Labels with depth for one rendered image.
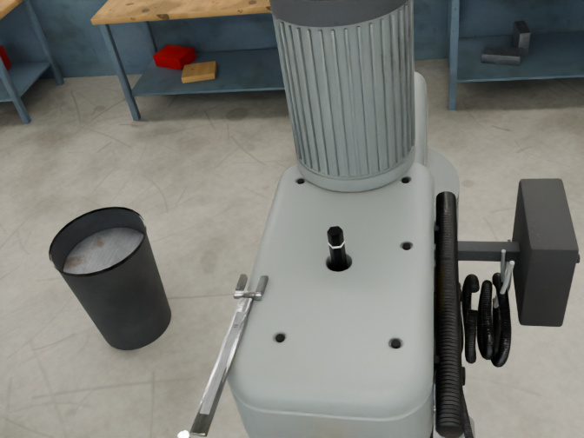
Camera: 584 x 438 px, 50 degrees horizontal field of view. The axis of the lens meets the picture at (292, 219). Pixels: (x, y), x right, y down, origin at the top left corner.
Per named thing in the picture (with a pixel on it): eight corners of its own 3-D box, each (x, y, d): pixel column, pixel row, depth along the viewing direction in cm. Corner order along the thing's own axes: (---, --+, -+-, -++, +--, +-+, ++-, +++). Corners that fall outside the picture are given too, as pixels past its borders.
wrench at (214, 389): (215, 439, 69) (213, 435, 69) (182, 434, 70) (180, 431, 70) (268, 279, 86) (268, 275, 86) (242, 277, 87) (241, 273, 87)
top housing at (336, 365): (433, 476, 79) (434, 407, 68) (235, 457, 84) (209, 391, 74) (434, 226, 113) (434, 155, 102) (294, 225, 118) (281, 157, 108)
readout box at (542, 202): (569, 328, 117) (587, 249, 104) (518, 327, 119) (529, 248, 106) (554, 254, 132) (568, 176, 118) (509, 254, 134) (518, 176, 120)
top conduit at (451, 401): (463, 440, 77) (465, 425, 75) (429, 437, 78) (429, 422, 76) (455, 205, 110) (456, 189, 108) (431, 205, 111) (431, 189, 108)
